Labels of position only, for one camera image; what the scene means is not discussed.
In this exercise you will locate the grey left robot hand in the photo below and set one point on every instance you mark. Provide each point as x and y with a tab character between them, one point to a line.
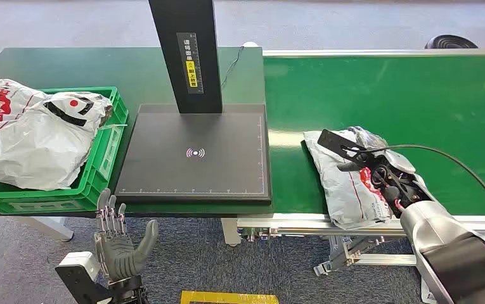
118	256

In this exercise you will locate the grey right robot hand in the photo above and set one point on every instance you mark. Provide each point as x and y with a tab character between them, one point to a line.
335	142

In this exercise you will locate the white poly mailer package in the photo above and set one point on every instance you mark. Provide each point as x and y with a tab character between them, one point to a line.
347	197

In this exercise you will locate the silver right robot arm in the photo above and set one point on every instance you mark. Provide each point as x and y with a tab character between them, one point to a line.
448	239

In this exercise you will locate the green conveyor belt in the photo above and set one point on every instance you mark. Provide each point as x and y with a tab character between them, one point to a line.
372	96

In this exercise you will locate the large white poly package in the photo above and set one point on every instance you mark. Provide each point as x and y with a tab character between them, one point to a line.
28	138

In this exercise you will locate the white table leg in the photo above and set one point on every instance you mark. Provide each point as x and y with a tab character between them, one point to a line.
230	230
47	226

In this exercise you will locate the green plastic crate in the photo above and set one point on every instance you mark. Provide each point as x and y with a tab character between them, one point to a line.
95	176

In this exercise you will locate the small white round object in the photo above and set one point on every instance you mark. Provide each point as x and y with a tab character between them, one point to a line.
250	44

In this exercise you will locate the black ribbed round object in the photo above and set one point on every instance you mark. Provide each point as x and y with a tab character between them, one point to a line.
450	42

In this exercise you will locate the black yellow column label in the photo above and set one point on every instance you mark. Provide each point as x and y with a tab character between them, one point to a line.
190	63

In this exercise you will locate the black scanner column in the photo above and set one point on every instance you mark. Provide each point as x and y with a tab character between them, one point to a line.
189	21

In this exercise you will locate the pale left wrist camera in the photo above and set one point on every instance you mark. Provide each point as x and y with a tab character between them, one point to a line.
76	275

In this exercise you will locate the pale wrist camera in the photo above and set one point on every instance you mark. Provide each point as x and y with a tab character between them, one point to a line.
76	275
399	161

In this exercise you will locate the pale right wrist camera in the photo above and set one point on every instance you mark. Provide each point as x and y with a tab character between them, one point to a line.
399	161

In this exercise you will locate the aluminium conveyor frame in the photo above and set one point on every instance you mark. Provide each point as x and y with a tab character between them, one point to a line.
292	224

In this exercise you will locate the black scanner base plate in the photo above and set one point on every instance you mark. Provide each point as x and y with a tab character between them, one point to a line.
191	172

